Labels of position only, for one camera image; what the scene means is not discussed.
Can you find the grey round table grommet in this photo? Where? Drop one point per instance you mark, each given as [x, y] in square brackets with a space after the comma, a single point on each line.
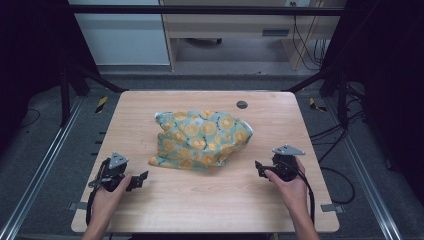
[242, 105]

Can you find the black horizontal frame bar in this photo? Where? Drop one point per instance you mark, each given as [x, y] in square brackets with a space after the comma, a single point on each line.
[200, 10]

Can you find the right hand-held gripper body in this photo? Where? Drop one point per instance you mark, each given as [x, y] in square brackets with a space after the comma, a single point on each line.
[286, 165]

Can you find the white cabinet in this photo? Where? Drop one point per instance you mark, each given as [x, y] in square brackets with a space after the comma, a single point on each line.
[123, 40]

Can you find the grey table edge bracket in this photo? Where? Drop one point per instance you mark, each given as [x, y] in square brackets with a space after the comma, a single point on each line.
[331, 208]
[78, 206]

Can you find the teal cloth with orange print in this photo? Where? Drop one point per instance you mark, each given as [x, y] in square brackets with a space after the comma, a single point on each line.
[200, 140]

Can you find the aluminium floor rail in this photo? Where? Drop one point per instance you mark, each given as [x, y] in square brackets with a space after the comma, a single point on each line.
[366, 173]
[40, 166]

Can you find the person's left hand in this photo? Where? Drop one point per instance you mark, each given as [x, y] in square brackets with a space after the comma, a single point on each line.
[106, 200]

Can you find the person's right hand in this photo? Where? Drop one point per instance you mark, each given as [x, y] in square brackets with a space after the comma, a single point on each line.
[291, 191]

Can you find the black metal stand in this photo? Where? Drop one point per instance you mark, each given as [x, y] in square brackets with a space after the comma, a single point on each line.
[65, 96]
[341, 96]

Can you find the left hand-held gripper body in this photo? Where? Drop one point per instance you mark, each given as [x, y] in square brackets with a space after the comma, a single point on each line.
[113, 168]

